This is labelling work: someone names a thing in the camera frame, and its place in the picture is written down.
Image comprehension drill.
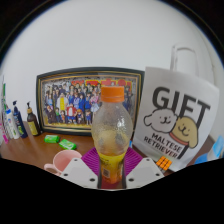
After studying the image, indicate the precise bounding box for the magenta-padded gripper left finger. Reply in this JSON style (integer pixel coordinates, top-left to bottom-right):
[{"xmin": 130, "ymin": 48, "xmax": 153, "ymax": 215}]
[{"xmin": 60, "ymin": 147, "xmax": 102, "ymax": 190}]

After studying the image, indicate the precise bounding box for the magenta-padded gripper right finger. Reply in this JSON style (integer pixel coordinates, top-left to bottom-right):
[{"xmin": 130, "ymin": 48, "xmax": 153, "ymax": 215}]
[{"xmin": 122, "ymin": 147, "xmax": 164, "ymax": 190}]

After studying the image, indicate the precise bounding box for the orange-capped drink bottle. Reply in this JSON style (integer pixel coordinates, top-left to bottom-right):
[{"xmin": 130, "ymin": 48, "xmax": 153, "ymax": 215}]
[{"xmin": 91, "ymin": 85, "xmax": 134, "ymax": 185}]

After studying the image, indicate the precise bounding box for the pink mug with orange print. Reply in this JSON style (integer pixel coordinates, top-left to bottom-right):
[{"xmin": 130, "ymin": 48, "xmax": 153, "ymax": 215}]
[{"xmin": 43, "ymin": 149, "xmax": 83, "ymax": 176}]

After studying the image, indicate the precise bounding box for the colourful puzzle cube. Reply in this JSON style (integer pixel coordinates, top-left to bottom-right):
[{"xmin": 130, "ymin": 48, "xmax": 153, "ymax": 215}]
[{"xmin": 155, "ymin": 155, "xmax": 173, "ymax": 173}]

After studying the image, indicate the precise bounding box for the white paper gift bag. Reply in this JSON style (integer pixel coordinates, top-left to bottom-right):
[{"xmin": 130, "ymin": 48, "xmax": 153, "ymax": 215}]
[{"xmin": 132, "ymin": 43, "xmax": 221, "ymax": 173}]

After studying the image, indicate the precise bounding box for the framed group picture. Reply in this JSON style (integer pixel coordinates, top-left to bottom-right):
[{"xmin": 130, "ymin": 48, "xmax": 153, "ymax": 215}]
[{"xmin": 35, "ymin": 66, "xmax": 146, "ymax": 137}]

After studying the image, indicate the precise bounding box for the white shampoo bottle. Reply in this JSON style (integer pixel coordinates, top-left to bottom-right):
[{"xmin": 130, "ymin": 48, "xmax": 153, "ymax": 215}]
[{"xmin": 4, "ymin": 109, "xmax": 21, "ymax": 140}]

